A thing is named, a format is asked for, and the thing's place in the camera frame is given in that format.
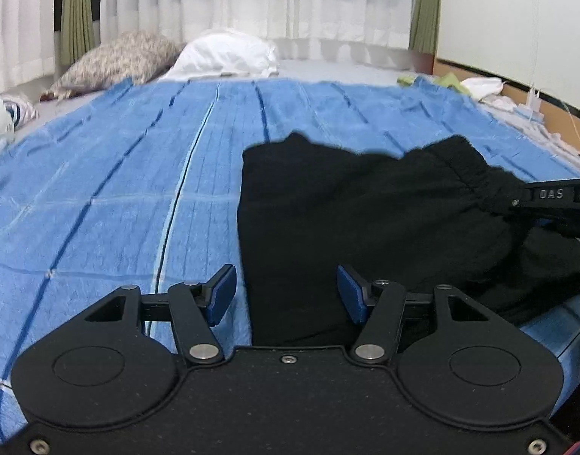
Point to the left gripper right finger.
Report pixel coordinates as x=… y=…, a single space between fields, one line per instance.
x=378 y=307

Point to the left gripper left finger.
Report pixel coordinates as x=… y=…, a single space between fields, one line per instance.
x=196 y=307

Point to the black pants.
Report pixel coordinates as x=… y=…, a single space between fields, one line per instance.
x=437 y=215

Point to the white power strip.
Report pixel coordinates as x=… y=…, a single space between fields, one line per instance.
x=531 y=109

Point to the blue plaid blanket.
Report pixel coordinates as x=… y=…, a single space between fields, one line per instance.
x=142 y=186

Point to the white crumpled garment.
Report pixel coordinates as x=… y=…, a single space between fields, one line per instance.
x=489 y=91

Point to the green cloth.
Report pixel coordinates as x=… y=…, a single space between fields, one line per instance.
x=449 y=81

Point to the green curtain right panel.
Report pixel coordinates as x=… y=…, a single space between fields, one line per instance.
x=424 y=27

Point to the green curtain panel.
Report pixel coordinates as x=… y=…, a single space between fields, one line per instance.
x=424 y=27
x=77 y=36

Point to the white pillow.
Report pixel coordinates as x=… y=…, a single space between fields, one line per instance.
x=224 y=53

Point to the floral patterned pillow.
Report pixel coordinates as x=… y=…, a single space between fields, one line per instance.
x=138 y=56

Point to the white sheer curtain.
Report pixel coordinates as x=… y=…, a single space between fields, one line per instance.
x=28 y=35

